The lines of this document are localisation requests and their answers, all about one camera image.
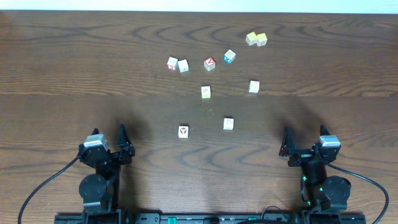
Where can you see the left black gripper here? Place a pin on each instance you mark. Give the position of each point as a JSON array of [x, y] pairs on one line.
[[111, 155]]

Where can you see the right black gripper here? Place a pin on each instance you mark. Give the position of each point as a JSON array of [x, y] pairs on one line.
[[301, 155]]

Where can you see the block with red emblem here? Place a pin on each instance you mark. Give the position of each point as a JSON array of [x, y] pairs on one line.
[[183, 131]]

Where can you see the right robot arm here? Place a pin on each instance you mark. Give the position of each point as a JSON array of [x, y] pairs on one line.
[[326, 195]]

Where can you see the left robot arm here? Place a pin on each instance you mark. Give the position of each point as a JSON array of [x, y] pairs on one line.
[[100, 191]]

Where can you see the white block red side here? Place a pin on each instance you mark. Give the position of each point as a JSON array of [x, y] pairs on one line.
[[172, 63]]

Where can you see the plain white block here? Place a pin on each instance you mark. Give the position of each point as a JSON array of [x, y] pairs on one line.
[[183, 65]]

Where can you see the yellow block centre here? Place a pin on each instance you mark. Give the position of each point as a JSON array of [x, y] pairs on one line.
[[205, 92]]

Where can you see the bright yellow block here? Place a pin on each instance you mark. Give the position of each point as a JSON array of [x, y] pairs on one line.
[[261, 39]]

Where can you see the blue and white block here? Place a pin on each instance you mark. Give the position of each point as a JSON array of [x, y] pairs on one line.
[[229, 56]]

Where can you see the pale yellow block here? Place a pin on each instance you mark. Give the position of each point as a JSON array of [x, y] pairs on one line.
[[251, 38]]

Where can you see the red letter A block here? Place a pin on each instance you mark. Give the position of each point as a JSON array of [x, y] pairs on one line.
[[209, 63]]

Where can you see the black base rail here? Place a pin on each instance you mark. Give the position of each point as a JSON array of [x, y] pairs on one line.
[[155, 218]]

